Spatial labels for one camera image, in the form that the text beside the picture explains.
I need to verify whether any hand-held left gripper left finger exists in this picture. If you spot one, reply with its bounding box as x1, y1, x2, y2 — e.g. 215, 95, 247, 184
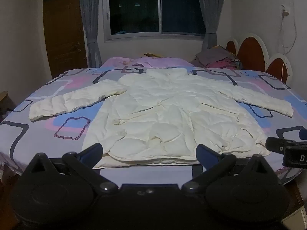
23, 143, 118, 193

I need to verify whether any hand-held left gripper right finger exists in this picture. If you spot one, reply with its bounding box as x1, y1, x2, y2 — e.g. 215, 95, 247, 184
182, 144, 277, 193

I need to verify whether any white puffer jacket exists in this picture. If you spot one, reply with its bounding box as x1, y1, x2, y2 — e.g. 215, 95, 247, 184
29, 68, 295, 169

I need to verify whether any stack of folded clothes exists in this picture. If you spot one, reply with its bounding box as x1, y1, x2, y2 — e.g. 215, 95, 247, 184
195, 46, 243, 69

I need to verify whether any wooden nightstand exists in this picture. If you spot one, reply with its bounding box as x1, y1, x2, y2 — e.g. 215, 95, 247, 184
285, 180, 307, 230

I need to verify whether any bed with patterned sheet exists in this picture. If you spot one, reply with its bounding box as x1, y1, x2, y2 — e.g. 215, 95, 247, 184
0, 66, 307, 192

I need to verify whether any brown and white headboard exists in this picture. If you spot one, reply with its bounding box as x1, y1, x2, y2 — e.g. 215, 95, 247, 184
225, 33, 293, 84

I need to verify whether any wooden chair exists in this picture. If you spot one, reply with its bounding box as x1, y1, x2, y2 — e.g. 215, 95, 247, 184
0, 91, 9, 116

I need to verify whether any pink blanket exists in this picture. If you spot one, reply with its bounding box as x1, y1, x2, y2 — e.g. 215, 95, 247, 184
101, 56, 195, 69

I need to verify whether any grey curtain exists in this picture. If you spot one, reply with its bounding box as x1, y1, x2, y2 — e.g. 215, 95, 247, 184
79, 0, 107, 68
195, 0, 226, 51

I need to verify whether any sliding glass window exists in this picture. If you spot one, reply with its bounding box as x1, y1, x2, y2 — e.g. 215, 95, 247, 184
103, 0, 209, 42

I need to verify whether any white cable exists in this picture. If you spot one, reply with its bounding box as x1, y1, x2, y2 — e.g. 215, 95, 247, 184
278, 0, 298, 83

